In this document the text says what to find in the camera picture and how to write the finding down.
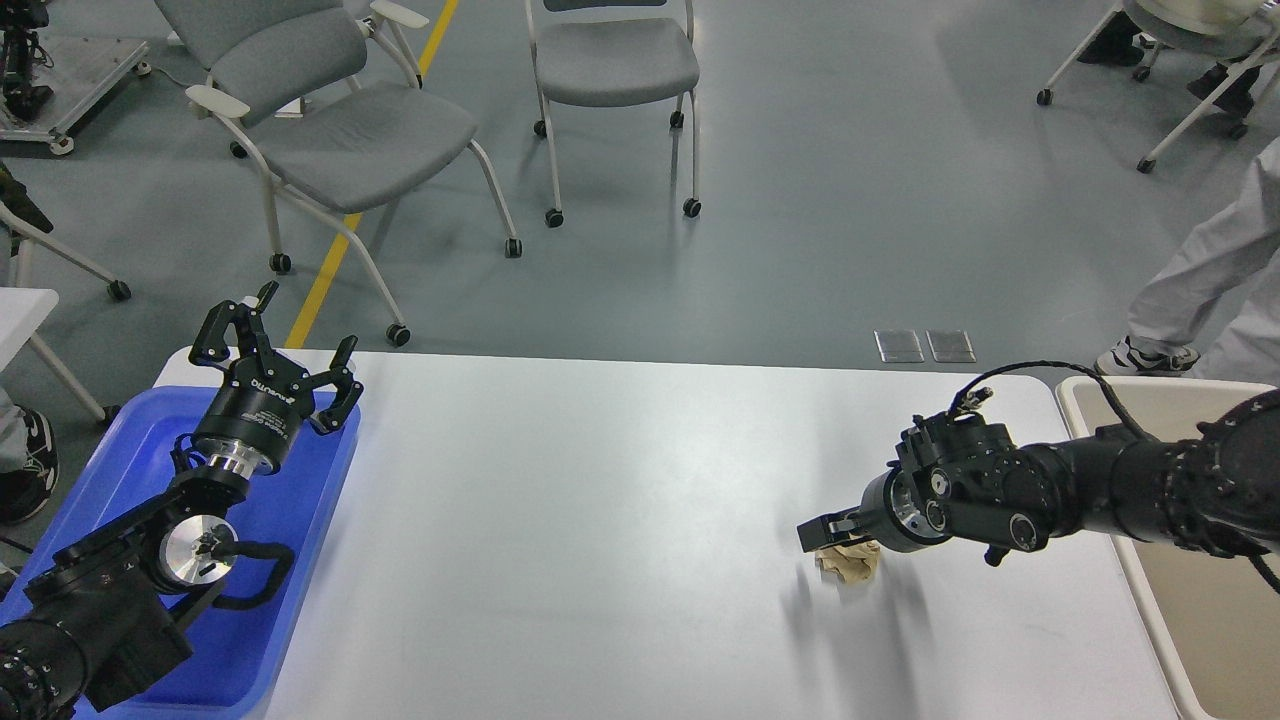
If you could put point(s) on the grey chair with armrests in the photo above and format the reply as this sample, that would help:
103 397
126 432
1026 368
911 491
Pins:
330 109

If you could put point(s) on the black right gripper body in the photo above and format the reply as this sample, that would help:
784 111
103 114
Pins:
890 516

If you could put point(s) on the white chair leg left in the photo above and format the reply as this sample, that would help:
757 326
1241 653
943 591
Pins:
26 226

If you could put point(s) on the person in white trousers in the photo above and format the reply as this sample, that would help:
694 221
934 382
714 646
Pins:
1238 243

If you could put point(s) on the metal cart platform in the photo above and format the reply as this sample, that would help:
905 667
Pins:
50 83

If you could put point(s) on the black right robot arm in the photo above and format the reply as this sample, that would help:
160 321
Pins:
958 476

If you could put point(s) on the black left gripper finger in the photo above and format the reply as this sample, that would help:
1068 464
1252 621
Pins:
244 317
347 389

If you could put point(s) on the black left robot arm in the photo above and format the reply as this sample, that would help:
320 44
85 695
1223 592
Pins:
110 618

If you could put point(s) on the right floor socket plate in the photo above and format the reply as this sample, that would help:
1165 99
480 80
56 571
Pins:
951 347

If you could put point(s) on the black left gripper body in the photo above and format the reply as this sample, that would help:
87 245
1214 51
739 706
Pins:
257 413

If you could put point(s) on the grey chair centre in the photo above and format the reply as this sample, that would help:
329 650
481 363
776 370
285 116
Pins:
616 63

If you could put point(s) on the white frame chair right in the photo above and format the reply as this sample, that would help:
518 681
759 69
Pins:
1242 35

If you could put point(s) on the brown paper ball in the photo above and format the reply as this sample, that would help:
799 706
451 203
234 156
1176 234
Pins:
852 564

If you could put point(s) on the floor socket plate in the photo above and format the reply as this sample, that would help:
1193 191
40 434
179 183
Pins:
899 346
951 347

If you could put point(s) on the black shoe left edge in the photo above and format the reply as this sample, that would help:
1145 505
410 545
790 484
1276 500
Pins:
30 464

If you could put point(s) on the beige plastic bin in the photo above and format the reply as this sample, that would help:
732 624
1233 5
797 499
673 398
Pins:
1214 623

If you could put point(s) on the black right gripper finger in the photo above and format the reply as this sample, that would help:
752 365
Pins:
832 530

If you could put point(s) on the left floor socket plate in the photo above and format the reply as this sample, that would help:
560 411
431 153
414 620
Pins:
899 346

